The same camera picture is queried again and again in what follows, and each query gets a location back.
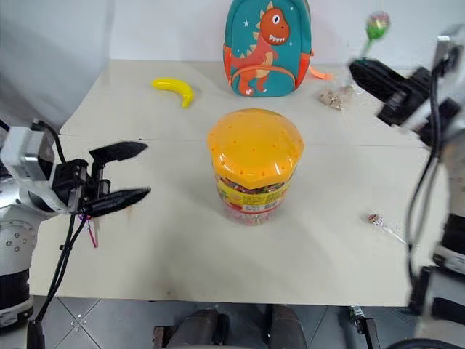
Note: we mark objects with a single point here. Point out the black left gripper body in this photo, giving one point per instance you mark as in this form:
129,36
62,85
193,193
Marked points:
70,181

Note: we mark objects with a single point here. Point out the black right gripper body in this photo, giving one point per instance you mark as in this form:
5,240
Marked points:
408,100

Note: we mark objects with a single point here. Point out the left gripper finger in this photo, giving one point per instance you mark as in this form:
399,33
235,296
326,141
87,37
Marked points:
121,149
116,200

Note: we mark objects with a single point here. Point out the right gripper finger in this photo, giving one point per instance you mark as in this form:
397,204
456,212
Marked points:
381,72
379,92

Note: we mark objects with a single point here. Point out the green stick lollipop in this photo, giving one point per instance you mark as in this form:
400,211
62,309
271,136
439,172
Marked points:
378,23

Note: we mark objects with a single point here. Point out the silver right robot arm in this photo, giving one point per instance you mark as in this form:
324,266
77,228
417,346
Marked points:
456,174

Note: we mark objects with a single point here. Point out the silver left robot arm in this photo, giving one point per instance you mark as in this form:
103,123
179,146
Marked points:
14,232

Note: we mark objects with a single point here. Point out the orange perforated jar lid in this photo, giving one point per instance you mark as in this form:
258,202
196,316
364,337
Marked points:
254,145

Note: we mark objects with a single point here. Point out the clear plastic lollipop jar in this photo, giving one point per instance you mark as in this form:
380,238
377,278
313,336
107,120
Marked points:
250,203

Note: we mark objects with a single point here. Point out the pink tag on gripper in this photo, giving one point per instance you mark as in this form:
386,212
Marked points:
93,232

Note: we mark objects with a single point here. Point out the clear packet of snacks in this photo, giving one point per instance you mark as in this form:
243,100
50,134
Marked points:
334,98

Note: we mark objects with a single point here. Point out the yellow toy banana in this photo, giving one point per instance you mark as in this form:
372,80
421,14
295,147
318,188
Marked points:
178,89

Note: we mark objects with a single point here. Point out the teal dinosaur backpack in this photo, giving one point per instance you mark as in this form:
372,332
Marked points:
267,47

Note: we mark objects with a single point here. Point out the clear stick wrapped lollipop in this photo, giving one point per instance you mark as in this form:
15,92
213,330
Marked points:
374,219

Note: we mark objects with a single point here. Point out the dark rounded shape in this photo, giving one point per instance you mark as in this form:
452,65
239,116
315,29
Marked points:
194,329
288,327

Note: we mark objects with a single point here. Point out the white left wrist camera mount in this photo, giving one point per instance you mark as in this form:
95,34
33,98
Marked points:
18,149

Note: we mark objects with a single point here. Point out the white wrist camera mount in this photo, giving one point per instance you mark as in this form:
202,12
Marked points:
18,149
445,45

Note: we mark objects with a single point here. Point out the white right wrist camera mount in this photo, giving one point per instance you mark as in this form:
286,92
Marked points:
445,45

